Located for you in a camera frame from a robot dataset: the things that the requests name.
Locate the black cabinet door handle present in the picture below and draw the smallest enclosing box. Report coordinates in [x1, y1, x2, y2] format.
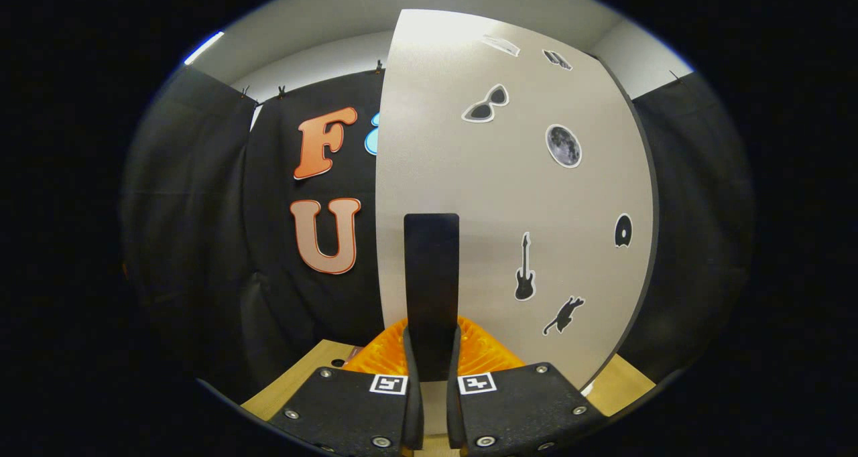
[404, 213, 461, 383]

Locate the black backdrop cloth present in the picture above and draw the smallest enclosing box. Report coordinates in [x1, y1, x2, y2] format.
[121, 65, 755, 404]

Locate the small ceiling light panel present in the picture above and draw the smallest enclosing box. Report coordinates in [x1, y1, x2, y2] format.
[183, 31, 226, 67]

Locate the white cabinet door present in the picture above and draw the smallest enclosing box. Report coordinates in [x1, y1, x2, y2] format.
[374, 8, 656, 391]

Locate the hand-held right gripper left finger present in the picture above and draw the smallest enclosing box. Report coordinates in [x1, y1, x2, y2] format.
[267, 318, 425, 457]

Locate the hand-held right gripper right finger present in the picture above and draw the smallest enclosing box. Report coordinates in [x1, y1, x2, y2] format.
[446, 316, 609, 456]

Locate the grey cabinet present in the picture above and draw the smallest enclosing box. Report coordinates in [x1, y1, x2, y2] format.
[583, 54, 663, 392]

